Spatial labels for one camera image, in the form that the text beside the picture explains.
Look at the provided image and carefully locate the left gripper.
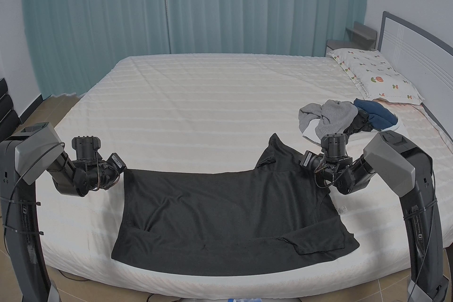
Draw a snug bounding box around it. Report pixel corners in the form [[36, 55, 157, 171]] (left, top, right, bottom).
[[96, 162, 120, 189]]

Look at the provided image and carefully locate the black T-shirt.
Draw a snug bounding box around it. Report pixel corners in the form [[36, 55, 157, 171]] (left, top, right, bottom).
[[111, 132, 360, 276]]

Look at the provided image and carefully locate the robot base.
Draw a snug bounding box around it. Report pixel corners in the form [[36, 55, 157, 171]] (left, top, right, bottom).
[[177, 297, 301, 302]]

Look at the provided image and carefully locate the bed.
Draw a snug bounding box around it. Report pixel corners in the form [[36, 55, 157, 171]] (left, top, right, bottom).
[[34, 11, 453, 298]]

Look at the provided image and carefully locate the pile of clothes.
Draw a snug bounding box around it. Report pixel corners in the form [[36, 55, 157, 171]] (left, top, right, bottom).
[[298, 98, 402, 145]]

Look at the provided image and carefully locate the black chest of drawers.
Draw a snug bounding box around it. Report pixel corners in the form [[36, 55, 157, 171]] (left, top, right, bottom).
[[0, 78, 20, 136]]

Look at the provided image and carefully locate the white printed pillow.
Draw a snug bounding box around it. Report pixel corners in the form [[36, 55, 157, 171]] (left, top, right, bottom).
[[326, 47, 425, 106]]

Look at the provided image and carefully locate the grey bedside table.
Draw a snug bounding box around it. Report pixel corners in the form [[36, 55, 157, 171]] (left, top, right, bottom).
[[326, 22, 377, 51]]

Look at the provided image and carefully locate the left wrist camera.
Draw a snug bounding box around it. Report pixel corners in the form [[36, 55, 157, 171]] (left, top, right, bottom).
[[108, 152, 127, 174]]

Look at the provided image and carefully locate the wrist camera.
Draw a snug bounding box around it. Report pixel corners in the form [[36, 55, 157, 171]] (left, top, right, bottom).
[[300, 150, 317, 170], [108, 152, 127, 174]]

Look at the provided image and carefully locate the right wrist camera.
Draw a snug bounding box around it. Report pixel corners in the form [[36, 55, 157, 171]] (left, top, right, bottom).
[[300, 150, 317, 170]]

